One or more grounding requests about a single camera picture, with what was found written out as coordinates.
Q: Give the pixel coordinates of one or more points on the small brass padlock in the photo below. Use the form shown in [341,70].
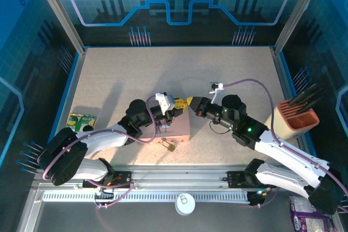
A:
[171,149]

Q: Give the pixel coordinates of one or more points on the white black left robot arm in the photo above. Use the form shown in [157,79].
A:
[100,140]

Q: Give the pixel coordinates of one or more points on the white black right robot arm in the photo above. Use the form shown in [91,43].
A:
[285,151]

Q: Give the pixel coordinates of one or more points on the white round lid padlock icon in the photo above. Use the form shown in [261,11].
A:
[185,204]

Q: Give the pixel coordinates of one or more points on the pink illustrated diary book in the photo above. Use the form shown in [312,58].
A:
[181,129]

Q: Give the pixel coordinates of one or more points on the beige holder with terracotta top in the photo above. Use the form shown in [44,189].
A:
[282,126]

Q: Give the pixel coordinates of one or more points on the green snack packet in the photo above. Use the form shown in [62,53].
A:
[81,123]

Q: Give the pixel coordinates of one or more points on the black stick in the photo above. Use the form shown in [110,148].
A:
[310,96]
[305,105]
[303,94]
[312,103]

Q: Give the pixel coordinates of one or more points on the purple printed packet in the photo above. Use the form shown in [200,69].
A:
[307,217]

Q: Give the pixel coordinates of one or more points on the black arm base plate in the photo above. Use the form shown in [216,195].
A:
[122,178]
[235,179]

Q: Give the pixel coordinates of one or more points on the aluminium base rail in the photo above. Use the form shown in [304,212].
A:
[176,175]

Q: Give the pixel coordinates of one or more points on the aluminium frame post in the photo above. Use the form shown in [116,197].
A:
[58,12]
[299,12]

